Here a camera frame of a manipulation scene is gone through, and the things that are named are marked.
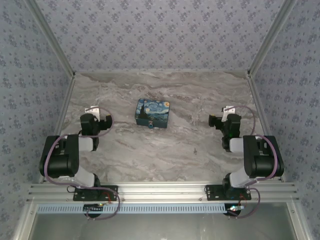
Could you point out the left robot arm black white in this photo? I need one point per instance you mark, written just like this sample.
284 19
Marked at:
61 160

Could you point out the aluminium table side rail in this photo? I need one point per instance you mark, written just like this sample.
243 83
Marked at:
65 105
258 105

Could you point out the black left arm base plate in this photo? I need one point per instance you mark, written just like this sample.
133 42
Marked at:
80 195

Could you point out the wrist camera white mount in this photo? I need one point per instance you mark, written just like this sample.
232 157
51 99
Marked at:
228 110
92 110

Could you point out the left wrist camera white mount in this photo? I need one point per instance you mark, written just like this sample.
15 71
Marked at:
92 110

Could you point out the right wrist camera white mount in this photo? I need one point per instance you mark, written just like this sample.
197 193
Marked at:
228 110

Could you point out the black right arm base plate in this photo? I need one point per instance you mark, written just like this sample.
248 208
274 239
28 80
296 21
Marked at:
212 193

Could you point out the starry night painted box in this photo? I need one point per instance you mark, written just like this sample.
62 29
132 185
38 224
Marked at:
152 110

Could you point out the small teal padlock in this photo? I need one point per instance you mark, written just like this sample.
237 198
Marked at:
150 125

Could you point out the aluminium mounting rail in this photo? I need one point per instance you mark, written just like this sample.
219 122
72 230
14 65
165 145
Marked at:
160 191

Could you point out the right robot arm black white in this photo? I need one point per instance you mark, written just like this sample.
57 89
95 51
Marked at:
262 160

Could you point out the aluminium frame post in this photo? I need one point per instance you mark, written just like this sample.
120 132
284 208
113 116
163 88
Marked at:
270 42
53 42

